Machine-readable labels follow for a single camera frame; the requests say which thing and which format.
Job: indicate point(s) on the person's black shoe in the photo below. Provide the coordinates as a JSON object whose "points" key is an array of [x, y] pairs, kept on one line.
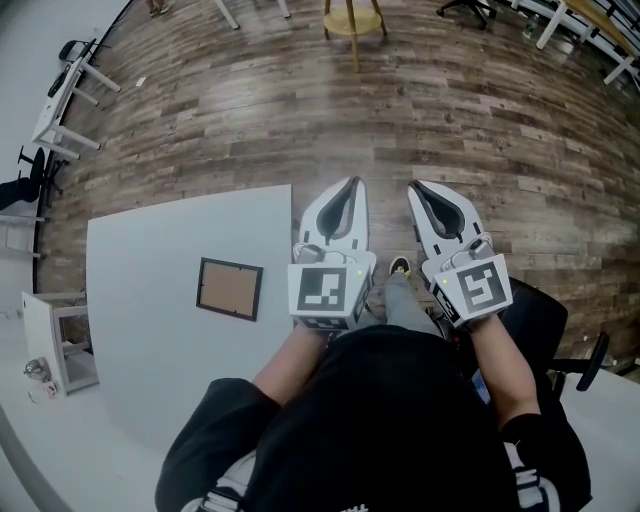
{"points": [[399, 265]]}

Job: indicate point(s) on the black wheeled office chair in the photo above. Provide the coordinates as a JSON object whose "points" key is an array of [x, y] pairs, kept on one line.
{"points": [[465, 10]]}

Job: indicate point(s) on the person's right forearm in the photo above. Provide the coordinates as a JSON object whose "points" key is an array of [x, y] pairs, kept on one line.
{"points": [[505, 370]]}

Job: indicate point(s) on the white table legs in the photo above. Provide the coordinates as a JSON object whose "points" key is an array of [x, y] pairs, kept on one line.
{"points": [[227, 12]]}

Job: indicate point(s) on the black picture frame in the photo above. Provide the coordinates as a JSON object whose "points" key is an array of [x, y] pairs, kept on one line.
{"points": [[229, 289]]}

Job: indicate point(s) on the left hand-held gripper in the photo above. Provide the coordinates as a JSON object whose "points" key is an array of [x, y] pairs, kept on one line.
{"points": [[322, 292]]}

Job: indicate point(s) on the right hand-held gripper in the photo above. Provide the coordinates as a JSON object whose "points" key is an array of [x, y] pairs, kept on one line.
{"points": [[480, 290]]}

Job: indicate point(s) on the person's grey trouser leg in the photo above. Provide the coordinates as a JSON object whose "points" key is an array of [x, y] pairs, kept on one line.
{"points": [[402, 305]]}

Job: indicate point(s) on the white desk with wooden top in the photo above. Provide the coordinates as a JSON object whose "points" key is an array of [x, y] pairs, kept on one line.
{"points": [[590, 22]]}

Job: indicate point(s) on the person's black shirt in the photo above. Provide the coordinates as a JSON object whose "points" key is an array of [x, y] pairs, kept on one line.
{"points": [[380, 430]]}

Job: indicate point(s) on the green bottle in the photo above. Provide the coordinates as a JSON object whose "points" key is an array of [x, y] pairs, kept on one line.
{"points": [[529, 27]]}

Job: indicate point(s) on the wooden stool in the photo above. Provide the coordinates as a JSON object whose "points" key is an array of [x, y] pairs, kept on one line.
{"points": [[354, 22]]}

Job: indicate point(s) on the small red white box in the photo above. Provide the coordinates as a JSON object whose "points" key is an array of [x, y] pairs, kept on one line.
{"points": [[51, 388]]}

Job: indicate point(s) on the glass jar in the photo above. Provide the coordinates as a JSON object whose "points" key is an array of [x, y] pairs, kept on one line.
{"points": [[34, 371]]}

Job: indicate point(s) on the white open cabinet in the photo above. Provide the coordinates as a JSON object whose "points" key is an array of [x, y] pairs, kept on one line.
{"points": [[47, 340]]}

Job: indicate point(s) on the person's left forearm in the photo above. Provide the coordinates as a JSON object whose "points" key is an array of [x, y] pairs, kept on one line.
{"points": [[295, 365]]}

